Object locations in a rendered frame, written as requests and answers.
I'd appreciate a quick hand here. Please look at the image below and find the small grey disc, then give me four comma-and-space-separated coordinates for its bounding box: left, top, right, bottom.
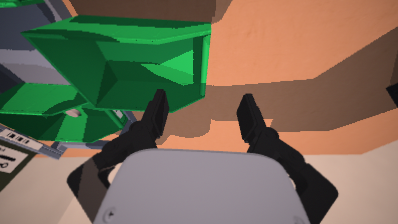
66, 109, 80, 117

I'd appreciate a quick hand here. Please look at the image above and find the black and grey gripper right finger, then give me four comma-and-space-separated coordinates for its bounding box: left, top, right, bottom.
236, 93, 339, 224

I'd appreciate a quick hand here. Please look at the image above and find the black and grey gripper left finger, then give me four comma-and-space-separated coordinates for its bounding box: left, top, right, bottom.
67, 89, 169, 224

